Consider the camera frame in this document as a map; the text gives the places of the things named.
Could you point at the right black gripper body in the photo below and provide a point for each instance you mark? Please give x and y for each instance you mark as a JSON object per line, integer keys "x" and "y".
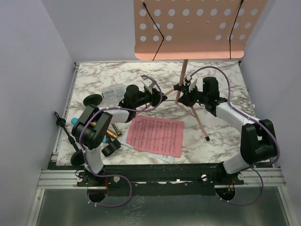
{"x": 186, "y": 98}

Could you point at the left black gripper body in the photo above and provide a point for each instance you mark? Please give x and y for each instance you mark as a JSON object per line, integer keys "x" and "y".
{"x": 146, "y": 97}

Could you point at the pink sheet music page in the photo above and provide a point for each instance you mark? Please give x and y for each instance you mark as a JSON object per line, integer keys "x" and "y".
{"x": 156, "y": 135}

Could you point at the pink music stand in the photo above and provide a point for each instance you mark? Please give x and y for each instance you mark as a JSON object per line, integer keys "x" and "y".
{"x": 194, "y": 29}

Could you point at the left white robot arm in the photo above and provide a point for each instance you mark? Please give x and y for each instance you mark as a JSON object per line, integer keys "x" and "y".
{"x": 91, "y": 127}

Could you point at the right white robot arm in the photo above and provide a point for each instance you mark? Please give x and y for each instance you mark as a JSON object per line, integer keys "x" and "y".
{"x": 257, "y": 141}

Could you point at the clear plastic compartment box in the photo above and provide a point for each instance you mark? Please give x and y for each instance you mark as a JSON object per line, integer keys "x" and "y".
{"x": 114, "y": 93}

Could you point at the gold microphone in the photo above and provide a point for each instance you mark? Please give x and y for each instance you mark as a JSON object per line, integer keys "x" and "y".
{"x": 109, "y": 132}

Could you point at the black desktop mic stand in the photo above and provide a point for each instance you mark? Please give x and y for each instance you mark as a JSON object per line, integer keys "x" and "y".
{"x": 113, "y": 144}

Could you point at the blue microphone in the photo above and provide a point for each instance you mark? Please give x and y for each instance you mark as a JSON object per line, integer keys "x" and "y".
{"x": 74, "y": 121}

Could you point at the black round-base mic stand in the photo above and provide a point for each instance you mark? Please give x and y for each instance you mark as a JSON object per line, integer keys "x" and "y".
{"x": 77, "y": 158}

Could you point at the black mounting rail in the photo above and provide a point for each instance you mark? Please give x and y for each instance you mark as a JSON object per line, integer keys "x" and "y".
{"x": 149, "y": 180}

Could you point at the aluminium frame rail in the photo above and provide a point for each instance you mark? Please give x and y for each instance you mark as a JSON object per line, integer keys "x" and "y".
{"x": 57, "y": 179}

